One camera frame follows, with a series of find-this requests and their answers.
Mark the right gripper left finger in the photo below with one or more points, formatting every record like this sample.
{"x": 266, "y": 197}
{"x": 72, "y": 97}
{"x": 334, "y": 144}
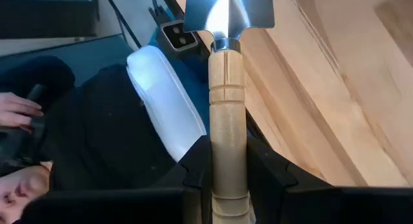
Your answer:
{"x": 129, "y": 208}

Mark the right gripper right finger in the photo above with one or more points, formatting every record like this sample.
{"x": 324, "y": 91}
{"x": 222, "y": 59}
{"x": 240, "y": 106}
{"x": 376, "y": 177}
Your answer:
{"x": 322, "y": 208}

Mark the small grey camera box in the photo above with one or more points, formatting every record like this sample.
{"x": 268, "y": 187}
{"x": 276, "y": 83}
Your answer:
{"x": 179, "y": 35}

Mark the person's hand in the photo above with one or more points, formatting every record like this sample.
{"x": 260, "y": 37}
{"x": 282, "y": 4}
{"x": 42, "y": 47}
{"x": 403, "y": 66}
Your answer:
{"x": 16, "y": 111}

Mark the white rounded bar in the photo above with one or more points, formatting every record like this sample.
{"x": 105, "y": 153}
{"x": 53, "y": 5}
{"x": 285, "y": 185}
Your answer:
{"x": 161, "y": 98}

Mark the person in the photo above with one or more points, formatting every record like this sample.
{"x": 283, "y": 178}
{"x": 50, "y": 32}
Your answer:
{"x": 96, "y": 127}

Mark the black cabinet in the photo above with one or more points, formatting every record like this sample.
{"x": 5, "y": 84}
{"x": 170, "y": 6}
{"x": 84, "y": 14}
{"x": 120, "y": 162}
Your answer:
{"x": 48, "y": 14}

